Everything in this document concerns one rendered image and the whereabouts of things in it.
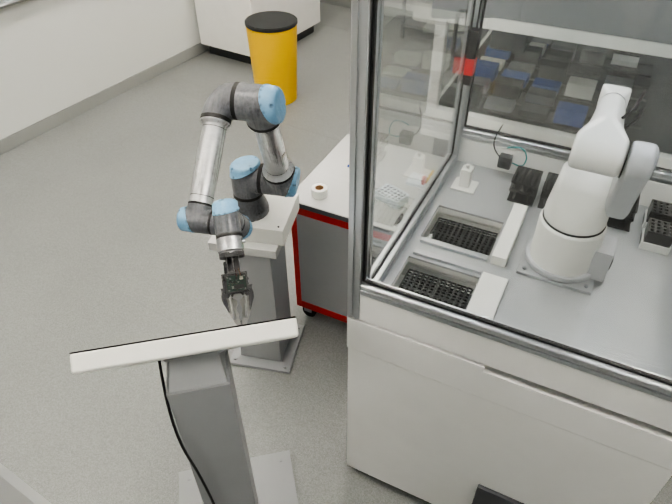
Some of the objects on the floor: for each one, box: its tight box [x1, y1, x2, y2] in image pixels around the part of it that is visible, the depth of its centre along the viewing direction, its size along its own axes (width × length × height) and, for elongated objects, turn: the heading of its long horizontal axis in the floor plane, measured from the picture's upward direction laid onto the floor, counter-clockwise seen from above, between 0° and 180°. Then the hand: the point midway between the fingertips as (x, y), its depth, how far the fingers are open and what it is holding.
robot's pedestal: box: [208, 235, 304, 374], centre depth 259 cm, size 30×30×76 cm
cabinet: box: [346, 347, 672, 504], centre depth 225 cm, size 95×103×80 cm
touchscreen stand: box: [166, 349, 298, 504], centre depth 184 cm, size 50×45×102 cm
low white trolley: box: [292, 134, 350, 323], centre depth 284 cm, size 58×62×76 cm
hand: (241, 323), depth 161 cm, fingers closed
